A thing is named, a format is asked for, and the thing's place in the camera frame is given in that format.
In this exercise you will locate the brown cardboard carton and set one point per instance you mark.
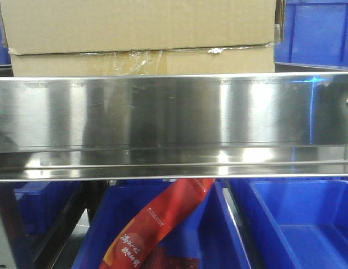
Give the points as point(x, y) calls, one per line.
point(95, 38)

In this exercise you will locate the grey perforated shelf upright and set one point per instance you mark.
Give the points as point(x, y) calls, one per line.
point(14, 246)

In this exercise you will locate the blue bin with snack bag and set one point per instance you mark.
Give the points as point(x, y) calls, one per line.
point(206, 239)

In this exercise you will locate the red snack bag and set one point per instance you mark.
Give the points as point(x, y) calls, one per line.
point(155, 221)

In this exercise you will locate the empty blue bin lower right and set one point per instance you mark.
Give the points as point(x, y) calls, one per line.
point(296, 222)

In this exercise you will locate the blue bin lower left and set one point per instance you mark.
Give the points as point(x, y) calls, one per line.
point(41, 202)

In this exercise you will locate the blue bin upper right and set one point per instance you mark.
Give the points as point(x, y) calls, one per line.
point(315, 32)

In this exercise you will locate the stainless steel shelf rail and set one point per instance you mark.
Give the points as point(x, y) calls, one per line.
point(146, 127)

